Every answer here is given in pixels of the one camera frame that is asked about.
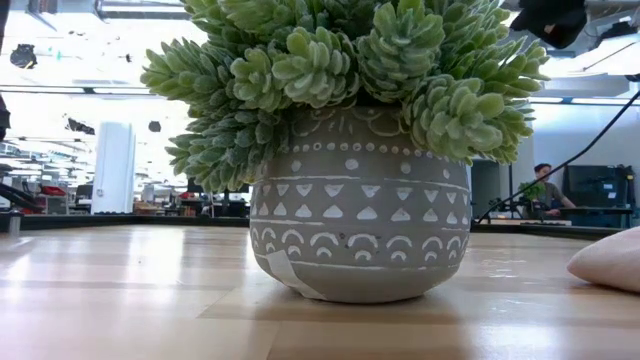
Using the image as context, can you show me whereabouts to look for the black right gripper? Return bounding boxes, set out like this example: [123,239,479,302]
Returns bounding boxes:
[509,0,589,50]

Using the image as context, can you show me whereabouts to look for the small background potted plant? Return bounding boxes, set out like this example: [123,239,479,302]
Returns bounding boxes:
[517,180,547,201]

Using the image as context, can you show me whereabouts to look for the black background cabinet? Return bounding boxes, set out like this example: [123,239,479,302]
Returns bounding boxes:
[561,163,637,210]

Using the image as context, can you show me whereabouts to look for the person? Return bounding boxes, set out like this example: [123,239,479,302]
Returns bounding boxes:
[531,162,577,219]

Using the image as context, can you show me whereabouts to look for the black background tripod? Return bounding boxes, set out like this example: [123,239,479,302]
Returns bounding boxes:
[482,164,526,221]

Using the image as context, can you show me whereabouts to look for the dark grey background panel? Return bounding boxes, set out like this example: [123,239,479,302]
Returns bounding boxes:
[470,158,502,220]

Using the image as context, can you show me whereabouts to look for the dark background work desk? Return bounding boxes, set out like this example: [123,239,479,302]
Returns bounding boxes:
[554,206,637,229]

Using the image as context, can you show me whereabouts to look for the green artificial succulent plant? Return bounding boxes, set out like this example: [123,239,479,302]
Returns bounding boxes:
[138,0,552,195]

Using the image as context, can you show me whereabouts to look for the beige folded cloth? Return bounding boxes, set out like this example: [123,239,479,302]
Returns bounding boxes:
[567,225,640,294]

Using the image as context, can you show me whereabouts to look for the grey patterned plant pot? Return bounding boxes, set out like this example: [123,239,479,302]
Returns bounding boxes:
[248,102,472,305]

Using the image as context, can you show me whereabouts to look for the white tape strip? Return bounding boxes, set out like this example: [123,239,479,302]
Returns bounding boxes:
[263,248,327,302]

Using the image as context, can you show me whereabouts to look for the cluttered background office desks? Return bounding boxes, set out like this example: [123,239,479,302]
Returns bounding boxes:
[134,177,251,219]

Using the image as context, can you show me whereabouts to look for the white room column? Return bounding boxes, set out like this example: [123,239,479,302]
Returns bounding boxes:
[92,121,137,215]

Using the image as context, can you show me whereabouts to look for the black angular ceiling fixture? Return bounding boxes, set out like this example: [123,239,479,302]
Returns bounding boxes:
[66,116,97,137]

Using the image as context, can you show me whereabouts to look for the black ceiling fixture yellow spot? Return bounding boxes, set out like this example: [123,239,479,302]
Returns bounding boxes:
[9,43,39,71]

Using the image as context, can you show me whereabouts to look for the black slanted bar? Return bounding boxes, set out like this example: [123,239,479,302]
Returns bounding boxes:
[0,181,45,215]

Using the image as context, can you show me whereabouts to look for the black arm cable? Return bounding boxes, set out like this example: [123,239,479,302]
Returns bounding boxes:
[475,89,640,225]

